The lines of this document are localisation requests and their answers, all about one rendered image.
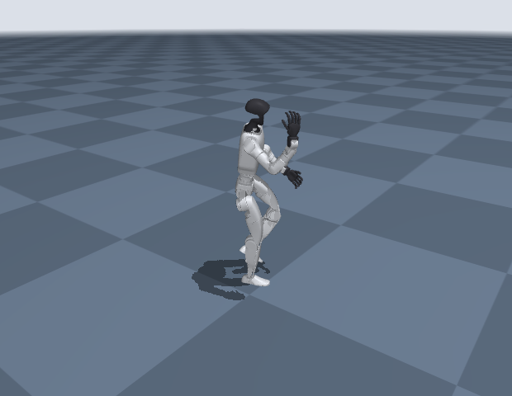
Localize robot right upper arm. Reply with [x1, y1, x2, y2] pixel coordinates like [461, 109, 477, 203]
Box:
[243, 137, 281, 175]

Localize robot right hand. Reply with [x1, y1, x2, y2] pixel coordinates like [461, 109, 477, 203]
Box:
[282, 111, 301, 147]

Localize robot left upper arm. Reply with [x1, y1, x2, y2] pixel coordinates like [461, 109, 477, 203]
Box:
[261, 125, 270, 155]

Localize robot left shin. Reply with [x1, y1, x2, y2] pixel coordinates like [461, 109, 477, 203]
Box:
[260, 214, 281, 243]

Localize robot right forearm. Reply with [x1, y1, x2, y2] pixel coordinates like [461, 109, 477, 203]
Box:
[268, 139, 298, 174]

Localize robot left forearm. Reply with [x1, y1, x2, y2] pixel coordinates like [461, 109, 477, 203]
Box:
[268, 149, 286, 173]

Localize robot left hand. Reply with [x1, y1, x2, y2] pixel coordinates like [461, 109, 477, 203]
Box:
[282, 166, 303, 189]

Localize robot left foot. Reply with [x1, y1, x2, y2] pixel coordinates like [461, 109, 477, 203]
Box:
[240, 245, 263, 262]

